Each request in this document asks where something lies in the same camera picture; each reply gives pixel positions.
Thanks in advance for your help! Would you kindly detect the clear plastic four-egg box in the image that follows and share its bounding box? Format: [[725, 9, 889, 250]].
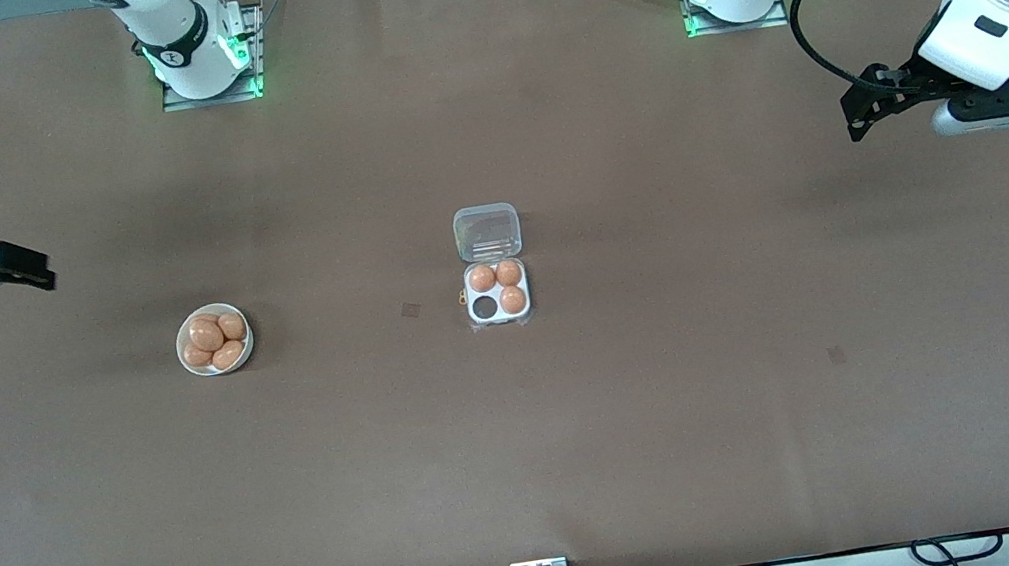
[[450, 200, 538, 335]]

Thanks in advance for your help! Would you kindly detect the white round bowl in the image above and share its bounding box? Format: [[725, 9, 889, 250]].
[[170, 297, 260, 382]]

